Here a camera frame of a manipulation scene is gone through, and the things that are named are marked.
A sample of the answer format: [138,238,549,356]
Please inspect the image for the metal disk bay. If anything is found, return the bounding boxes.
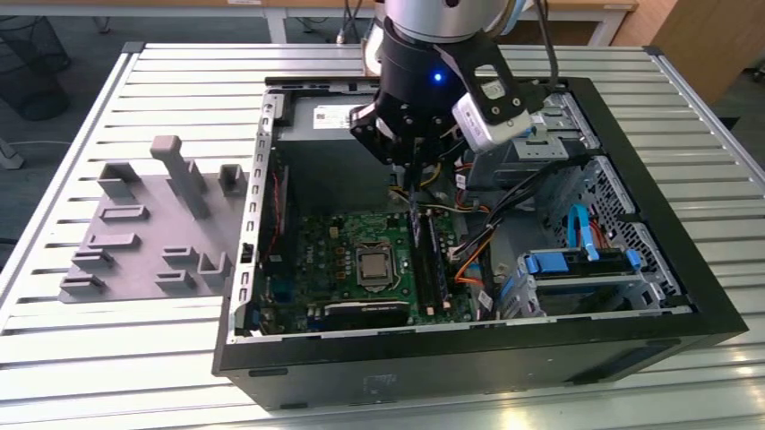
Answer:
[517,249,694,320]

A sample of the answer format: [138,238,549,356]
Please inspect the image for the yellow wires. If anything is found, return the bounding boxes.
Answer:
[387,163,445,194]

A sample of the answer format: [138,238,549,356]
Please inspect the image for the black mesh waste bin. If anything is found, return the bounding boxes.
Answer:
[0,15,74,122]

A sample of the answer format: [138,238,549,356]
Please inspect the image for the thin red wire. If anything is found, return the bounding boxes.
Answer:
[270,172,287,261]

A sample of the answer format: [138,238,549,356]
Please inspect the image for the metal optical drive cage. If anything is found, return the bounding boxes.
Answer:
[462,89,602,189]

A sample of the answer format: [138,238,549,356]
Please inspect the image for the CPU socket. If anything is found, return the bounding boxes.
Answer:
[351,240,403,295]

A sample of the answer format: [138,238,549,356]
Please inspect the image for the black cable with silver plug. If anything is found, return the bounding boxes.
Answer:
[335,0,363,46]

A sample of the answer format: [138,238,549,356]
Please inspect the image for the black graphics card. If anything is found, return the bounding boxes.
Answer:
[322,300,414,332]

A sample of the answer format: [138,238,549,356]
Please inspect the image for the green motherboard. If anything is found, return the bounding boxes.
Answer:
[254,210,474,335]

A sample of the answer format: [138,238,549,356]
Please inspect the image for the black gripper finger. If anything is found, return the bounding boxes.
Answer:
[349,102,419,201]
[417,115,467,198]

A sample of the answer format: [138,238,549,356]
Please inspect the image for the grey power supply unit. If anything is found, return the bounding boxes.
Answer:
[271,96,399,211]

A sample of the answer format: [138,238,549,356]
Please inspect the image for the blue flat data wire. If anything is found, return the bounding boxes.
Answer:
[566,203,602,263]

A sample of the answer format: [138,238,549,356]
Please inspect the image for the orange wire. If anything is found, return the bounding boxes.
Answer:
[453,232,497,286]

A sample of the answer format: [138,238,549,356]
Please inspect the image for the grey parts rack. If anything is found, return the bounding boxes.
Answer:
[58,133,251,305]

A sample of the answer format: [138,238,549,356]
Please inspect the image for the grey metal stand foot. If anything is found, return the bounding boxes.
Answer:
[0,133,26,171]

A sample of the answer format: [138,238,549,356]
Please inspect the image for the silver CPU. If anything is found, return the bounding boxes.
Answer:
[359,250,391,278]

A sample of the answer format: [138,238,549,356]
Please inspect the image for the white frame wooden desk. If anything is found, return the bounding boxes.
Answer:
[0,0,640,47]

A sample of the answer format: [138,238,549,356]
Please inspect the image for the black cable bundle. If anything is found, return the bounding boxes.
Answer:
[451,156,590,261]

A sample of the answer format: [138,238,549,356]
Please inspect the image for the black open PC case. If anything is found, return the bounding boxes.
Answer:
[211,75,752,411]

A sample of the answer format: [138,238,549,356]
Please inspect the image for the wooden cabinet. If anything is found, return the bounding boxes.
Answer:
[650,0,765,107]

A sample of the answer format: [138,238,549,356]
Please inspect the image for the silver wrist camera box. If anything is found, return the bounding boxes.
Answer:
[435,35,552,153]

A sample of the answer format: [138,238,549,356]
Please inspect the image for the hard disk in blue carrier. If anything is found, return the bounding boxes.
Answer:
[522,249,645,281]

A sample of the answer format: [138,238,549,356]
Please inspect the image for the black camera cable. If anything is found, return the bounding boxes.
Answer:
[533,0,566,90]

